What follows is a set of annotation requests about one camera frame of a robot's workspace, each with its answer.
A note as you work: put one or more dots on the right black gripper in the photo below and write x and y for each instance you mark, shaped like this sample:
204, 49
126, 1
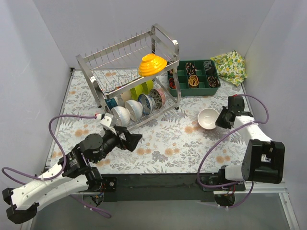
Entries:
227, 116

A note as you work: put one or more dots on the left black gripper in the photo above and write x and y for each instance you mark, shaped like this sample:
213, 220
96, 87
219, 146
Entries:
123, 138

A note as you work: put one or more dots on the orange ribbed bowl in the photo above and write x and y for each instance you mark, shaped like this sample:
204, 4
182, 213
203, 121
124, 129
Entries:
207, 118

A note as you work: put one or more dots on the red pattern bowl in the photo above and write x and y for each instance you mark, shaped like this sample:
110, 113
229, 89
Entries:
159, 97

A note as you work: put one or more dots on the yellow ribbed bowl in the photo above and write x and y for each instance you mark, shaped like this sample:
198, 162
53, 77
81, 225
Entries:
151, 64

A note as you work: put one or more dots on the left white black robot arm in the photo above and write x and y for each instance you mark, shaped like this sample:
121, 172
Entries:
72, 173

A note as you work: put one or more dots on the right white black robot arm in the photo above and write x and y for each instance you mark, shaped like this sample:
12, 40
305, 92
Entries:
264, 158

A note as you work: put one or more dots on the steel two-tier dish rack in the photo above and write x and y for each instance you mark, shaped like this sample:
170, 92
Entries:
114, 70

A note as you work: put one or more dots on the white ribbed bowl front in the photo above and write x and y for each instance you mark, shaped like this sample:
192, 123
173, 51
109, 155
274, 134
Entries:
122, 115

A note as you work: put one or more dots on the white ribbed bowl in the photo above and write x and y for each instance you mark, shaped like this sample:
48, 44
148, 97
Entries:
122, 115
135, 108

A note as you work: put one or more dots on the blue floral white bowl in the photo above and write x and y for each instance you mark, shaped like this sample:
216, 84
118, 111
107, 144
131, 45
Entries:
147, 103

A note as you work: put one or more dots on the teal blue bowl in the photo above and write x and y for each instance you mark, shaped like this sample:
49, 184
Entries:
111, 103

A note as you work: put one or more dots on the dark floral rolled tie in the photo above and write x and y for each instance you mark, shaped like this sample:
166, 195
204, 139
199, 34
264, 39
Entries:
213, 82

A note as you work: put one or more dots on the beige floral bowl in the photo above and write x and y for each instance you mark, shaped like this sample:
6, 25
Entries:
123, 97

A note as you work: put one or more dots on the floral table mat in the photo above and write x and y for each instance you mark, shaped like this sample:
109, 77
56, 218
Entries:
172, 143

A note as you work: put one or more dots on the lime green bowl left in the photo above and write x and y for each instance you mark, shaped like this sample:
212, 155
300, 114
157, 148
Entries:
136, 92

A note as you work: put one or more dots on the lime green bowl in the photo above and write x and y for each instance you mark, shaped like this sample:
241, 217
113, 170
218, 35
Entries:
136, 92
147, 86

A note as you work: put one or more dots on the green divided organizer tray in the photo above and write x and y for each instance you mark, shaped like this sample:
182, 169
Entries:
203, 88

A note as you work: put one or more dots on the yellow patterned rolled tie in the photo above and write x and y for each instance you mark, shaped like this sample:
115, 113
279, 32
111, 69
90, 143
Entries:
193, 81

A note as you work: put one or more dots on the lemon print cloth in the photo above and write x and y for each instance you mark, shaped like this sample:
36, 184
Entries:
230, 67

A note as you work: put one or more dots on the lime green bowl right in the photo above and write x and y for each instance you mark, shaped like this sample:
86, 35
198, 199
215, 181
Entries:
147, 86

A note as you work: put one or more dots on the grey rolled tie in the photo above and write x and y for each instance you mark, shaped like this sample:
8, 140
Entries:
209, 67

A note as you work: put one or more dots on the pink black rolled tie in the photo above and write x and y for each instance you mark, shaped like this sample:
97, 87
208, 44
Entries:
190, 68

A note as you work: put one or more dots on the orange navy rolled tie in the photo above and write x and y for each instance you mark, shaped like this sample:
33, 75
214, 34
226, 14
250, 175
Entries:
171, 83

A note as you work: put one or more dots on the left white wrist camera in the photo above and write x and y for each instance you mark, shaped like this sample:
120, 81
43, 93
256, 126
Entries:
105, 120

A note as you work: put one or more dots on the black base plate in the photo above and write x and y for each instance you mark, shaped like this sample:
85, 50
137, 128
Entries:
154, 187

